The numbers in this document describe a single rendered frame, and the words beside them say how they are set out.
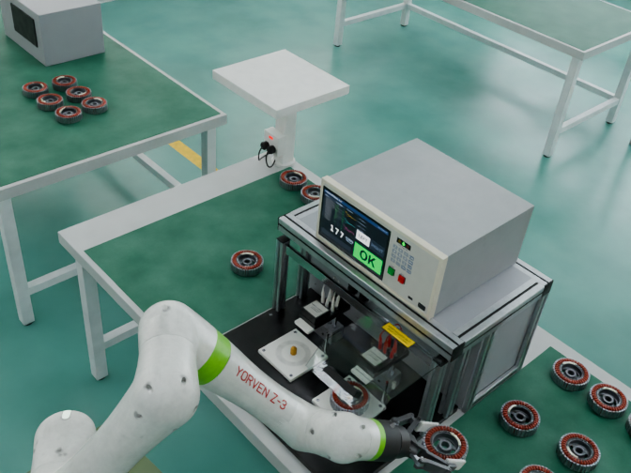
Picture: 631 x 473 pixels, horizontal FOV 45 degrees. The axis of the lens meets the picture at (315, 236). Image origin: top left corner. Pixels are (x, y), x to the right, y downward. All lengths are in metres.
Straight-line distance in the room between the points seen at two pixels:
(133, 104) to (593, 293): 2.44
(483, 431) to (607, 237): 2.45
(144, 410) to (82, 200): 2.98
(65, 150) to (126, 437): 2.00
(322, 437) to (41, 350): 2.01
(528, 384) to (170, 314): 1.28
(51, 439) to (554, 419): 1.39
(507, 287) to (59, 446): 1.21
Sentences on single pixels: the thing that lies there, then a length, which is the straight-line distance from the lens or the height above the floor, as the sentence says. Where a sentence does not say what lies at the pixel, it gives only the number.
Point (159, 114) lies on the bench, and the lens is 3.51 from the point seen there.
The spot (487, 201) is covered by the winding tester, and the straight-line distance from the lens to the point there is 2.10.
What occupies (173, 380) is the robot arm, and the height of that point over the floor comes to 1.42.
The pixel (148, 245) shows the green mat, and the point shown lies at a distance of 2.74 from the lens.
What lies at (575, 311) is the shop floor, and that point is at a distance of 3.95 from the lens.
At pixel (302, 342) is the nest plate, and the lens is 2.34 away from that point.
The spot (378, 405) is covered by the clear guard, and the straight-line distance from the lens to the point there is 1.86.
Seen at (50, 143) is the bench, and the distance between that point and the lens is 3.35.
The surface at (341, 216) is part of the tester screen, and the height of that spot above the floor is 1.24.
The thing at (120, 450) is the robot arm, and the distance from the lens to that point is 1.48.
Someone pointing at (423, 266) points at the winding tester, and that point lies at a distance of 1.92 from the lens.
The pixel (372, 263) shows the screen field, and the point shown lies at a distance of 2.05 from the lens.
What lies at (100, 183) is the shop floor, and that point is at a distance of 4.42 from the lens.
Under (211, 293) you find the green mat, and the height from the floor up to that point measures 0.75.
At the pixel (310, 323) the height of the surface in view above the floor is 0.89.
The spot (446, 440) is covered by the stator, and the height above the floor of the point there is 0.94.
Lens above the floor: 2.45
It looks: 38 degrees down
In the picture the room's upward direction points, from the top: 6 degrees clockwise
